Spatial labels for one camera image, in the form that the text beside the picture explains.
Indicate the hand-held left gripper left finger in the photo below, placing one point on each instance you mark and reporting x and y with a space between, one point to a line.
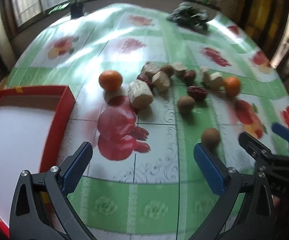
76 171

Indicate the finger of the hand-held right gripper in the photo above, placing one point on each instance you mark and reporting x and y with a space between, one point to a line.
253 145
283 131

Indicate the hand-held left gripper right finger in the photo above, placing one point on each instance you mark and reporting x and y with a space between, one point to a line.
209 172

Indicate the brown longan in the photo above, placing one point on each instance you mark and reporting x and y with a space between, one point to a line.
210 136
186 103
167 70

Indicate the orange mandarin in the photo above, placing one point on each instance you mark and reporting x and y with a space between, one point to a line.
232 86
110 80

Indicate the red cardboard box tray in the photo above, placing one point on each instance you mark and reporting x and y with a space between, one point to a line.
17 130

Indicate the red date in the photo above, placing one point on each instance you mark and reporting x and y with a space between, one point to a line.
190 76
197 93
144 78

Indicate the pile of sugarcane chunks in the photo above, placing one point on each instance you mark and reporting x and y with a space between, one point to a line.
140 96

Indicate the yellow vertical board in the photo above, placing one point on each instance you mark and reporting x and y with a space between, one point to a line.
257 7

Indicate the green fruit-print tablecloth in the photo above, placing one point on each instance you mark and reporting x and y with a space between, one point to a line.
159 42

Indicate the dark plastic bag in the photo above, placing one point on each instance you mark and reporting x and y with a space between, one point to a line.
188 16

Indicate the black box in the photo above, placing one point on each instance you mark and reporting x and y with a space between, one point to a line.
77 8

